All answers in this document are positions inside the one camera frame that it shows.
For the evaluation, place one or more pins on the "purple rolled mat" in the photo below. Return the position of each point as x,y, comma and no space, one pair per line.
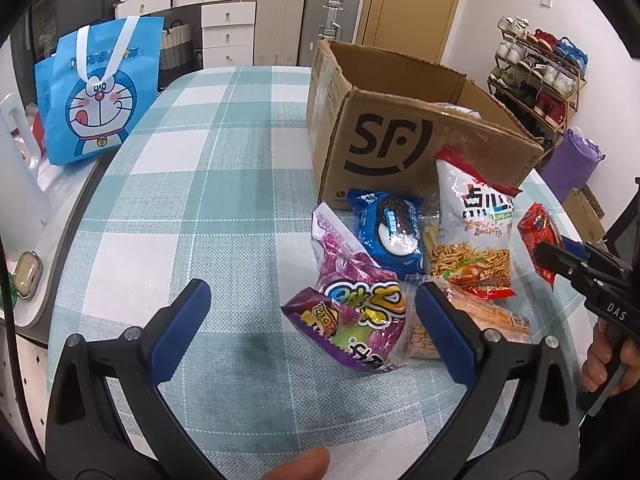
572,164

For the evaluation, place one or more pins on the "white fried noodle snack bag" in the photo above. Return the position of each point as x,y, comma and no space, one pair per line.
475,225

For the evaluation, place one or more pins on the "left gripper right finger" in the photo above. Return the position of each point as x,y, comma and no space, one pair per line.
517,418

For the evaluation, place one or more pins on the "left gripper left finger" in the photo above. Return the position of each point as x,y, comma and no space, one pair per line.
106,416

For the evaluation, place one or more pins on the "red Oreo cookie pack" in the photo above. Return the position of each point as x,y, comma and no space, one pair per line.
535,227

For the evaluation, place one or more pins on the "wooden door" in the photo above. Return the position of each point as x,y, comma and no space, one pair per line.
418,28

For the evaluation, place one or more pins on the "small cardboard box on floor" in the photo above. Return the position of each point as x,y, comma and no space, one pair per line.
584,218

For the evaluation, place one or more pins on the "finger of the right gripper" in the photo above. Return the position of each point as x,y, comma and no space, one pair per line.
582,277
580,248

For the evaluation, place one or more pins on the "clear cracker pack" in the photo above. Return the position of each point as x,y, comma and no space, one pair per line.
417,343

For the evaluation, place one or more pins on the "purple candy snack bag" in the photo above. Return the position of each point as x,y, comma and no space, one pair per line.
356,312

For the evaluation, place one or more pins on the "beige earbuds case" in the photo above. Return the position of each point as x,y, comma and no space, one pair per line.
27,274

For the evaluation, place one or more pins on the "checkered teal tablecloth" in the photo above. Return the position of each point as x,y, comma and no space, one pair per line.
215,183

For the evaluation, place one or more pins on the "wooden shoe rack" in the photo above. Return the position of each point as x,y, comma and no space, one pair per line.
538,77

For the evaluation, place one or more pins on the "beige suitcase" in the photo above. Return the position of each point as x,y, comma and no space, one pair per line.
277,32

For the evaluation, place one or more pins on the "person's right hand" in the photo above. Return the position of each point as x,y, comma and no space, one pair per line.
600,352

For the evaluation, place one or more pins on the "white drawer desk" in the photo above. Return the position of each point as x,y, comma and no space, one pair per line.
223,30

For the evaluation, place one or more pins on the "silver suitcase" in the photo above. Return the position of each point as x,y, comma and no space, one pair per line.
326,19

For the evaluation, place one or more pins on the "SF cardboard box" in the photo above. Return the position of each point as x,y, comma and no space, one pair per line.
377,119

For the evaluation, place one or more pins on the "blue Doraemon tote bag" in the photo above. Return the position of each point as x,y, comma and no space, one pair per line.
96,87

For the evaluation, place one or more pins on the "woven basket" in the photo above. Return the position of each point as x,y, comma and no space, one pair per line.
176,50

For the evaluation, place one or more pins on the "blue Oreo cookie pack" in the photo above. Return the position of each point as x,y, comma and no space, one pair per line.
388,227

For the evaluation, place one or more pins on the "person's left hand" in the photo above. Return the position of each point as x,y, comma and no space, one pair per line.
309,465

